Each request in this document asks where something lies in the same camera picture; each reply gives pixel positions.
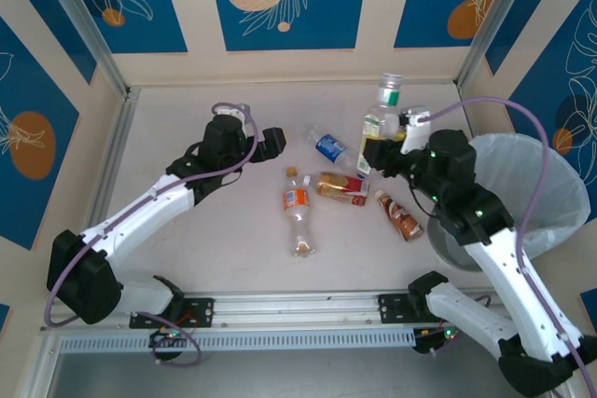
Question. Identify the green label clear bottle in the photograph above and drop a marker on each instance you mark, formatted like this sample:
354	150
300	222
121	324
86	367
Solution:
380	113

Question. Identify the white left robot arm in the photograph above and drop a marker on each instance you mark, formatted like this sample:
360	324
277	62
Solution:
140	211

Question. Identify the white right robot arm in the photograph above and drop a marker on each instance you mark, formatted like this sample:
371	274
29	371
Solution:
503	258

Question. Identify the grey round bin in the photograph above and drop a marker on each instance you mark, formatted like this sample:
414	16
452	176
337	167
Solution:
443	244

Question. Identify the translucent white bin liner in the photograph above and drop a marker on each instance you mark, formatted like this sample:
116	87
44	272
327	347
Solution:
559	193

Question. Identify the red orange tea bottle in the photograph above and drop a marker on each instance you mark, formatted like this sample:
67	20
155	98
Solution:
342	187

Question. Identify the blue label water bottle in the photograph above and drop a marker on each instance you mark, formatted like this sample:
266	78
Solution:
329	144

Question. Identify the orange label soda bottle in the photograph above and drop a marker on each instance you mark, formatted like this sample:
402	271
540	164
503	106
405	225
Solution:
296	200

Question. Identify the brown coffee drink bottle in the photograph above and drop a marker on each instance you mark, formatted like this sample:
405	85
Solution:
401	218

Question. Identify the small circuit board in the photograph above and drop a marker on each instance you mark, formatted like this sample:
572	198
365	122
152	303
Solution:
168	336

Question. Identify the aluminium table side rail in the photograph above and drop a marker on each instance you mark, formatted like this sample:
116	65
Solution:
116	146
468	109

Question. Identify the aluminium frame post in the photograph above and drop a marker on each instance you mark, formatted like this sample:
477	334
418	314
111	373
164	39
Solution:
494	16
84	20

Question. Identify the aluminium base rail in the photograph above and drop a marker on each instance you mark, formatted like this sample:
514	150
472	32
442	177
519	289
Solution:
289	309

